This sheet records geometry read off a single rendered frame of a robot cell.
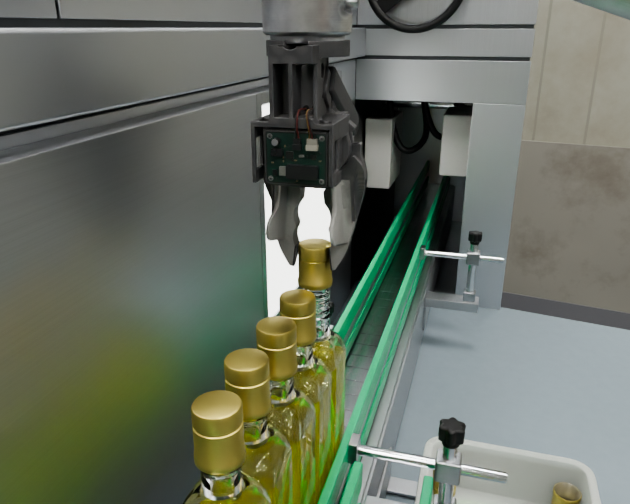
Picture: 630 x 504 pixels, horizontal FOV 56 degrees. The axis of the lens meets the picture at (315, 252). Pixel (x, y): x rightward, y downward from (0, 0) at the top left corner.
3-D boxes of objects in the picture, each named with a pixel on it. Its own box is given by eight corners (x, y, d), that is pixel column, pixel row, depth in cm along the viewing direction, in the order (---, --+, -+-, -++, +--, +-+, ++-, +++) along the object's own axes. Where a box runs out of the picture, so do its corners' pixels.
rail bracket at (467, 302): (416, 319, 131) (423, 223, 123) (494, 329, 127) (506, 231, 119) (413, 329, 127) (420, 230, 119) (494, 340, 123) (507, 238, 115)
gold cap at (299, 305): (286, 326, 58) (285, 286, 57) (320, 331, 57) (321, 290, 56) (274, 344, 55) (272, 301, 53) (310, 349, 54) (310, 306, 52)
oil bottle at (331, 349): (300, 470, 73) (298, 317, 65) (344, 479, 72) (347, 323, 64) (285, 503, 68) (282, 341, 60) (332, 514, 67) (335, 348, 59)
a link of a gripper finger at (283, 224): (248, 275, 55) (259, 182, 52) (269, 253, 61) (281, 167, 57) (279, 283, 55) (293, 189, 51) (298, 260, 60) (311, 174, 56)
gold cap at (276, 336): (265, 356, 53) (264, 312, 51) (303, 362, 52) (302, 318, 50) (250, 377, 50) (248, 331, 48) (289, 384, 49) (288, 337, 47)
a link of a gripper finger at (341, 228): (318, 288, 54) (303, 190, 51) (334, 264, 59) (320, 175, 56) (351, 287, 53) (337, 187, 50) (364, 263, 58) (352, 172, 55)
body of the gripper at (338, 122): (249, 190, 50) (243, 41, 46) (281, 168, 58) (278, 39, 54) (336, 196, 48) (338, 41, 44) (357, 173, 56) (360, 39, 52)
